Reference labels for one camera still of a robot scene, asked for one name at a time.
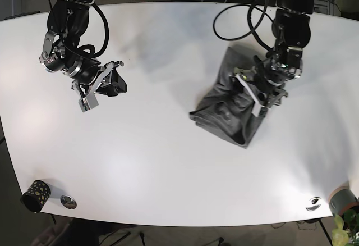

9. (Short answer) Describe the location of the left silver table grommet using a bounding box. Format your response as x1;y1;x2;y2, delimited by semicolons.
60;195;77;209

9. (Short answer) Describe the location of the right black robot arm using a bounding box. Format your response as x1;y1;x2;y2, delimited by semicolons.
39;0;127;112

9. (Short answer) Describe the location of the right silver table grommet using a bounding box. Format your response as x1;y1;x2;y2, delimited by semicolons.
305;197;322;212

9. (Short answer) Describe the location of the grey flower pot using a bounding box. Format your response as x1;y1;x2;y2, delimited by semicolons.
328;187;358;216

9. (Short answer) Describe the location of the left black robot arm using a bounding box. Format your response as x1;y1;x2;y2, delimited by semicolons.
190;0;314;124

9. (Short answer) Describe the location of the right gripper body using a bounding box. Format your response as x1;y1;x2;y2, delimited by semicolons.
71;61;124;112

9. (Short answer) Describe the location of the black gold-dotted cup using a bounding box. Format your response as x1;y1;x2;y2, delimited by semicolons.
20;180;51;213

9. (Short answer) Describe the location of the grey heather T-shirt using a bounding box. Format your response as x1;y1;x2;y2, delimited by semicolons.
189;44;264;148

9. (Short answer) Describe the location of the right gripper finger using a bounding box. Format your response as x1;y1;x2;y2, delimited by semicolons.
110;70;127;94
102;86;119;97

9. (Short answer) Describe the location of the green potted plant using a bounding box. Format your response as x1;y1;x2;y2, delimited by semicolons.
332;209;358;246

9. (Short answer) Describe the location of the silver table grommet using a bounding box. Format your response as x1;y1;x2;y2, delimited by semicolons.
60;195;77;209
305;197;322;212

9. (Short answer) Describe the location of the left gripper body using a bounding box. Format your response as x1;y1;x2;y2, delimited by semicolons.
233;66;288;117

